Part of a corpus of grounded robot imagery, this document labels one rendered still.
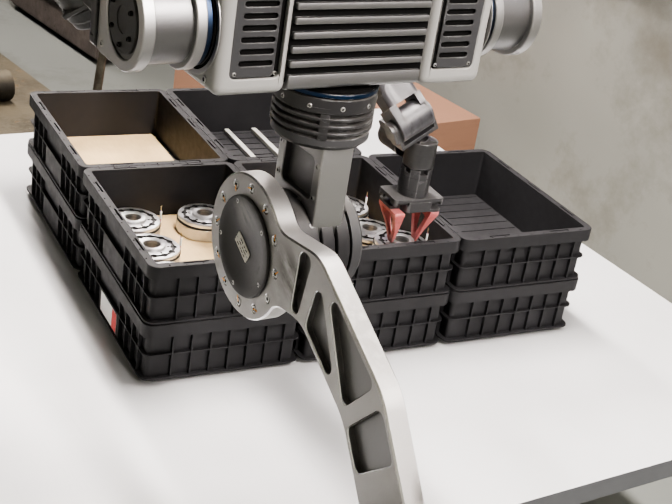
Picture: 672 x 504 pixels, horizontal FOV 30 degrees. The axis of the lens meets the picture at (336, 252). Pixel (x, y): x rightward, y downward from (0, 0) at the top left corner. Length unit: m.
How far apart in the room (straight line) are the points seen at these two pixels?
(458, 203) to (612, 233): 1.84
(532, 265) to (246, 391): 0.62
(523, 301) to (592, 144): 2.11
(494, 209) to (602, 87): 1.82
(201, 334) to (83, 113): 0.78
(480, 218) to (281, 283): 1.11
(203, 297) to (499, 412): 0.56
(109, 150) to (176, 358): 0.70
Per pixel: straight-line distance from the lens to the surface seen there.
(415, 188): 2.26
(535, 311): 2.50
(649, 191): 4.35
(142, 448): 2.01
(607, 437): 2.26
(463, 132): 4.59
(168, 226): 2.40
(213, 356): 2.18
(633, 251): 4.43
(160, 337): 2.11
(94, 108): 2.77
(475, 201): 2.74
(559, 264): 2.47
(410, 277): 2.28
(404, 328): 2.34
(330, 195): 1.64
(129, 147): 2.74
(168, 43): 1.45
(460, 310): 2.39
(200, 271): 2.07
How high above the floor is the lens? 1.88
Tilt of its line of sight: 26 degrees down
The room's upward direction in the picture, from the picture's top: 9 degrees clockwise
